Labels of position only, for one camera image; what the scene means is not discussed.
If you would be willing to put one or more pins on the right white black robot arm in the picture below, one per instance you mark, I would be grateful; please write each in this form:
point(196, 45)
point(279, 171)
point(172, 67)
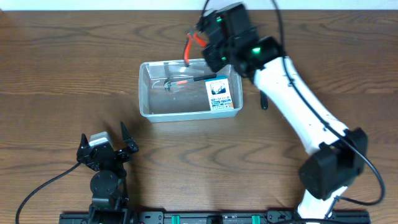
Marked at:
point(336, 154)

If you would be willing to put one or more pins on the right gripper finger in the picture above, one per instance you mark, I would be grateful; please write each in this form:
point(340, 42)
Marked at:
point(210, 23)
point(215, 57)

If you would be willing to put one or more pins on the black yellow screwdriver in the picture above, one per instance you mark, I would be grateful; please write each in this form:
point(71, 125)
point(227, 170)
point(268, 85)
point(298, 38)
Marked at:
point(264, 101)

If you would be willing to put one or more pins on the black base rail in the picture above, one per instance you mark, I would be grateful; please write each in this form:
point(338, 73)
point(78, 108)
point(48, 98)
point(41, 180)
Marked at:
point(271, 216)

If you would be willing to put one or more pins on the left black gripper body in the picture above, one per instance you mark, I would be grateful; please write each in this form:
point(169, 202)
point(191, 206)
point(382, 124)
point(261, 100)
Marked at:
point(106, 154)

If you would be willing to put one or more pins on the clear plastic container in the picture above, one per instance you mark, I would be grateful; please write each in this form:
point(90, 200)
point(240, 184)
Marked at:
point(182, 102)

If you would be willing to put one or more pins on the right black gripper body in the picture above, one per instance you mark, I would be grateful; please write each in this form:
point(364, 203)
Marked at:
point(212, 54)

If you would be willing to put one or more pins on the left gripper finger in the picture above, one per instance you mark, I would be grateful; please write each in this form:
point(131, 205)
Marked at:
point(131, 145)
point(84, 145)

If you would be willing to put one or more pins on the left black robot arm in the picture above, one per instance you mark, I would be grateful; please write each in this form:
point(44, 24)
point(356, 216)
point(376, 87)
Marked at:
point(108, 185)

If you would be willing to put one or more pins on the red handled pliers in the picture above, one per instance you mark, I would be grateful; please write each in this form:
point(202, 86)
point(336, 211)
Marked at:
point(192, 36)

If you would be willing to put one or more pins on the blue white screw box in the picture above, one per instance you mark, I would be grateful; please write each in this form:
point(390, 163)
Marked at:
point(219, 95)

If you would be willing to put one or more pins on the small black hammer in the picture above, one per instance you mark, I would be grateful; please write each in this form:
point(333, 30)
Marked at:
point(168, 83)

